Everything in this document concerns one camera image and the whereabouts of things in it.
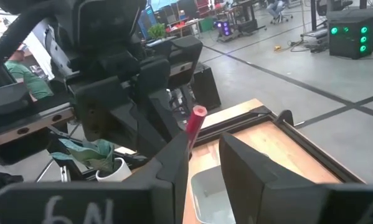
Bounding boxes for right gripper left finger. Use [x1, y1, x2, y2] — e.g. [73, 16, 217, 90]
[0, 132, 191, 224]

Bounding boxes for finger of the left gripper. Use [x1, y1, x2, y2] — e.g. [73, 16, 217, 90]
[68, 76, 169, 160]
[135, 57, 187, 147]

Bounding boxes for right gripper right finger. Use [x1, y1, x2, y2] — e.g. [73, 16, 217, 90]
[219, 133, 373, 224]

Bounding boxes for red pencil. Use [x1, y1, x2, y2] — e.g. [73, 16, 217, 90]
[185, 105, 208, 156]

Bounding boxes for person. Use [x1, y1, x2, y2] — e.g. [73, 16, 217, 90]
[265, 0, 295, 25]
[4, 42, 55, 102]

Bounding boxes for teal artificial plant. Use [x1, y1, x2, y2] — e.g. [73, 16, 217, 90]
[50, 138, 116, 175]

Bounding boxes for white plastic bin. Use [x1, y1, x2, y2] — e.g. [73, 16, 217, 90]
[190, 164, 237, 224]

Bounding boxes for green potted plant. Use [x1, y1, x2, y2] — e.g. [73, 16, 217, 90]
[147, 22, 168, 40]

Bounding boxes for purple lit device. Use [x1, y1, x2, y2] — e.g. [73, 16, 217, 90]
[215, 19, 234, 42]

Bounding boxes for black tower green lights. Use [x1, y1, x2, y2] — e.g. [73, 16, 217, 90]
[327, 16, 373, 60]

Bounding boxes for silver metal bracket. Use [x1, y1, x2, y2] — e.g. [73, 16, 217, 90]
[59, 166, 70, 183]

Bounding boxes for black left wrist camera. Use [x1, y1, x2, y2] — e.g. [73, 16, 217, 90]
[72, 0, 147, 54]

